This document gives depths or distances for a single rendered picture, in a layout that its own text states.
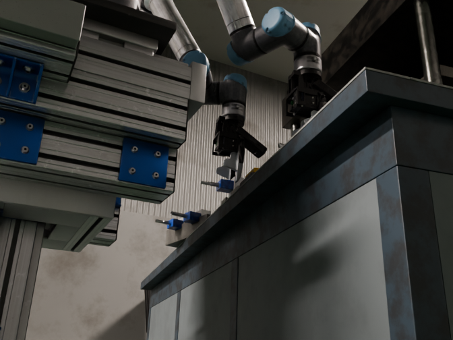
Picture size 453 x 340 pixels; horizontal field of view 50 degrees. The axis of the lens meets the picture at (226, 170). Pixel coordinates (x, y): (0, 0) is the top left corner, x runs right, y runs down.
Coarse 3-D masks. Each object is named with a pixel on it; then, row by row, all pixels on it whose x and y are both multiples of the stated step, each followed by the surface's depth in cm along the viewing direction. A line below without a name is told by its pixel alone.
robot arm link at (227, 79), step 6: (228, 78) 153; (234, 78) 153; (240, 78) 153; (222, 84) 152; (228, 84) 152; (234, 84) 152; (240, 84) 152; (246, 84) 155; (222, 90) 152; (228, 90) 151; (234, 90) 151; (240, 90) 151; (246, 90) 154; (222, 96) 152; (228, 96) 151; (234, 96) 150; (240, 96) 151; (246, 96) 154; (222, 102) 153; (228, 102) 150; (234, 102) 150; (240, 102) 150
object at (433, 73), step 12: (420, 0) 191; (420, 12) 189; (420, 24) 188; (432, 24) 187; (420, 36) 186; (432, 36) 184; (420, 48) 186; (432, 48) 182; (432, 60) 180; (432, 72) 178
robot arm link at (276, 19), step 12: (276, 12) 123; (288, 12) 123; (264, 24) 125; (276, 24) 122; (288, 24) 122; (300, 24) 126; (264, 36) 127; (276, 36) 124; (288, 36) 125; (300, 36) 126; (264, 48) 129; (276, 48) 130; (288, 48) 130
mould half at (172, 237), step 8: (208, 216) 149; (184, 224) 159; (192, 224) 155; (200, 224) 151; (168, 232) 167; (176, 232) 163; (184, 232) 158; (192, 232) 154; (168, 240) 166; (176, 240) 161
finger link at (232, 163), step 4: (232, 152) 144; (236, 152) 145; (232, 156) 143; (236, 156) 144; (224, 160) 142; (228, 160) 142; (232, 160) 143; (236, 160) 143; (224, 164) 141; (228, 164) 142; (232, 164) 142; (236, 164) 142; (240, 164) 142; (232, 168) 141; (236, 168) 142; (240, 168) 142; (236, 172) 142; (240, 172) 141; (236, 176) 142; (240, 176) 142; (236, 180) 141
